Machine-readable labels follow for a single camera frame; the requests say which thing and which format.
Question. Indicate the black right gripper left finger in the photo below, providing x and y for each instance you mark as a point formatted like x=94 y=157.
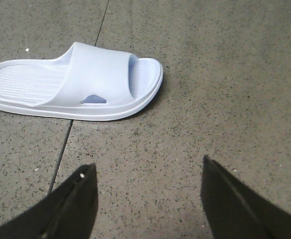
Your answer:
x=69 y=212

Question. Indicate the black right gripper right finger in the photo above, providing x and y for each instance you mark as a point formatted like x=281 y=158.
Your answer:
x=234 y=211

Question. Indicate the light blue slipper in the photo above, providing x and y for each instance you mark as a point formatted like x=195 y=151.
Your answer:
x=85 y=83

